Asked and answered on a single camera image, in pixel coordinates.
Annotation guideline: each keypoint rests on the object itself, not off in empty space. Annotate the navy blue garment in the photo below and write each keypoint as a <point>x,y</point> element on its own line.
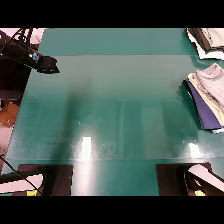
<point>205,115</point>

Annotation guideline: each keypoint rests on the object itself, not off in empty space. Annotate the dark brown garment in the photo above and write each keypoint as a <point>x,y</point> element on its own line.
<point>204,40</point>

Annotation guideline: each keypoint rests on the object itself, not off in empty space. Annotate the cream garment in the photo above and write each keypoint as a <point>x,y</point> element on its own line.
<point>204,96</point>

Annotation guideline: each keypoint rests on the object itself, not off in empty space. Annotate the white garment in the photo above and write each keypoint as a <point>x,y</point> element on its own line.
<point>210,54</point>

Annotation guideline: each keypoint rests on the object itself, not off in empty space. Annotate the pale beige garment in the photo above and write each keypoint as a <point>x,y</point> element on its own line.
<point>215,35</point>

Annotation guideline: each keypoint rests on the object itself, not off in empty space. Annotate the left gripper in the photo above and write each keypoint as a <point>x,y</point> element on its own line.
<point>48,65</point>

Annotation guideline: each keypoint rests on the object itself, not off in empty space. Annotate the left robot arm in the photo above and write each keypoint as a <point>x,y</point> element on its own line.
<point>20,55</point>

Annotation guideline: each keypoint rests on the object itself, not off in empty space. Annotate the grey garment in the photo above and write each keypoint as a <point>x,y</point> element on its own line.
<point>211,81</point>

